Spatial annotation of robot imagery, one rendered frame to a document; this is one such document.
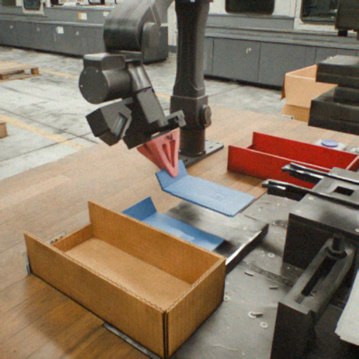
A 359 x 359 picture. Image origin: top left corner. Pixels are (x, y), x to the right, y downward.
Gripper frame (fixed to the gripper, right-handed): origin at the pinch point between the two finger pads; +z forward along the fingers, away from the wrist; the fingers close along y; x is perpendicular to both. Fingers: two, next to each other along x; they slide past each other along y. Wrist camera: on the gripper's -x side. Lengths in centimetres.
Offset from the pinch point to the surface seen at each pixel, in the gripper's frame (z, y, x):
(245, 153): 4.1, 0.3, 22.3
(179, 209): 6.4, -0.7, -1.3
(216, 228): 10.5, 6.5, -2.5
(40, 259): 2.1, -3.6, -26.2
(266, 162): 7.3, 4.1, 22.3
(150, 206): 3.6, -2.4, -5.8
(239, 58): -62, -251, 467
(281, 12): -88, -170, 468
